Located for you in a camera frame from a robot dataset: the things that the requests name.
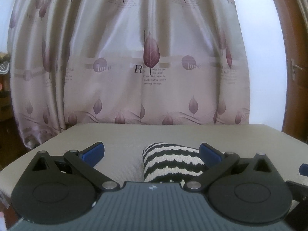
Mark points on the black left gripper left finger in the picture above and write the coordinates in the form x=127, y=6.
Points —
x=59, y=189

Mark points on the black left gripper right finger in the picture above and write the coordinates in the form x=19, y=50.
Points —
x=243, y=190

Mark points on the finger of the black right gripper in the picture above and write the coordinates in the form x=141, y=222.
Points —
x=303, y=169

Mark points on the black white knitted garment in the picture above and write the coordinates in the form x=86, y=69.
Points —
x=171, y=163

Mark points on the cluttered shelf at left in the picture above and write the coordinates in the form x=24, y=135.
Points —
x=9, y=135

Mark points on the pink leaf print curtain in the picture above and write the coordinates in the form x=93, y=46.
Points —
x=150, y=62

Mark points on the brown wooden door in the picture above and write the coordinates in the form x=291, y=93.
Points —
x=293, y=21

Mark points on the metal door handle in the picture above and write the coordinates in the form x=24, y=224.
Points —
x=294, y=68

